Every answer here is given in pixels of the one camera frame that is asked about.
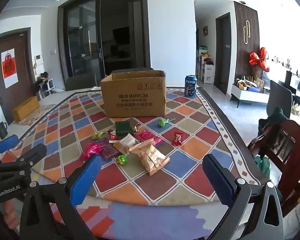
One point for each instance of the beige orange snack packet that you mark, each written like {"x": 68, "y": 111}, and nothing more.
{"x": 152, "y": 162}
{"x": 143, "y": 147}

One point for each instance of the black framed glass door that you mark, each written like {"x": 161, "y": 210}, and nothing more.
{"x": 90, "y": 42}

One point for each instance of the red snack packet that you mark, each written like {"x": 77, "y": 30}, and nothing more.
{"x": 112, "y": 134}

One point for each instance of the pink snack packet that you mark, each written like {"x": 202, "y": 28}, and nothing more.
{"x": 146, "y": 135}
{"x": 91, "y": 150}

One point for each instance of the maroon snack packet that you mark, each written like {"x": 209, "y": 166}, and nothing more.
{"x": 108, "y": 151}

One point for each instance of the green lollipop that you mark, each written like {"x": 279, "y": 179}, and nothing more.
{"x": 162, "y": 123}

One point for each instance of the black mug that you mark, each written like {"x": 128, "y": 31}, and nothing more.
{"x": 1, "y": 131}

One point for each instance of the dark grey chair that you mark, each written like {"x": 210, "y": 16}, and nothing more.
{"x": 280, "y": 97}

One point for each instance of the dark interior door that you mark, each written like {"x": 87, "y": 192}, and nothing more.
{"x": 222, "y": 55}

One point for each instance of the blue cola can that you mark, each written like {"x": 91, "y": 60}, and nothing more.
{"x": 190, "y": 86}

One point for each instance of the white low cabinet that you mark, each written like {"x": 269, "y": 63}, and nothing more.
{"x": 250, "y": 96}

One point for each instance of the small wall picture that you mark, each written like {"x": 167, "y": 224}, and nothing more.
{"x": 205, "y": 31}

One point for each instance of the person's left hand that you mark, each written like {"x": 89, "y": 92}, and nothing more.
{"x": 10, "y": 215}

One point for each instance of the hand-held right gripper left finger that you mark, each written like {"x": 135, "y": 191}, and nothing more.
{"x": 86, "y": 178}

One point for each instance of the white wall intercom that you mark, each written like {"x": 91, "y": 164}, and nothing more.
{"x": 38, "y": 59}

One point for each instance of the light green candy packet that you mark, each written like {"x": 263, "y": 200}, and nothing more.
{"x": 97, "y": 135}

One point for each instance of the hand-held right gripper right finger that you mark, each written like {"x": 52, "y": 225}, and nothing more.
{"x": 218, "y": 181}

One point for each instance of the brown candy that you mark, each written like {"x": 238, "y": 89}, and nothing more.
{"x": 135, "y": 129}

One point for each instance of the yellow box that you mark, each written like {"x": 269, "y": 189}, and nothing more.
{"x": 25, "y": 108}

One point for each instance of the green candy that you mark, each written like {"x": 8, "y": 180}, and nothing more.
{"x": 122, "y": 159}

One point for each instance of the brown entrance door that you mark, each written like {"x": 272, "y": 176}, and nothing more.
{"x": 22, "y": 80}

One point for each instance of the white snack packet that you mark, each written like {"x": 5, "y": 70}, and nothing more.
{"x": 125, "y": 143}

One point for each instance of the red wooden chair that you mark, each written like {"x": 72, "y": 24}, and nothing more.
{"x": 287, "y": 140}

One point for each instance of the dark slatted wall panel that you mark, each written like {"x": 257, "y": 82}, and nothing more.
{"x": 246, "y": 55}

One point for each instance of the brown cardboard box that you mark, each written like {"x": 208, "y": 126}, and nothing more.
{"x": 132, "y": 97}

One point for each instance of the red candy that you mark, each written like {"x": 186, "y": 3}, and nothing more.
{"x": 177, "y": 138}

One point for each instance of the dark green cloth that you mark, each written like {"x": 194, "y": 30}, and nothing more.
{"x": 276, "y": 116}

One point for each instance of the colourful diamond pattern tablecloth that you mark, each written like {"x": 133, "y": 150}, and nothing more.
{"x": 185, "y": 160}

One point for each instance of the white shelf unit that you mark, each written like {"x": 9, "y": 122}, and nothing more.
{"x": 207, "y": 73}

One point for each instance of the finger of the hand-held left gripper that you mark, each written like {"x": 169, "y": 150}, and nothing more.
{"x": 35, "y": 153}
{"x": 7, "y": 141}

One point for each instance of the dark green snack packet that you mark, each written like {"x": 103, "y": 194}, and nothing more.
{"x": 122, "y": 127}

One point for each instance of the green plastic bag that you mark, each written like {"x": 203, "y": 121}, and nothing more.
{"x": 262, "y": 166}

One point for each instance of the red and white door poster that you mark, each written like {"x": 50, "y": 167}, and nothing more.
{"x": 9, "y": 67}

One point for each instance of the red foil balloon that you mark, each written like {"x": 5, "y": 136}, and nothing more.
{"x": 255, "y": 58}

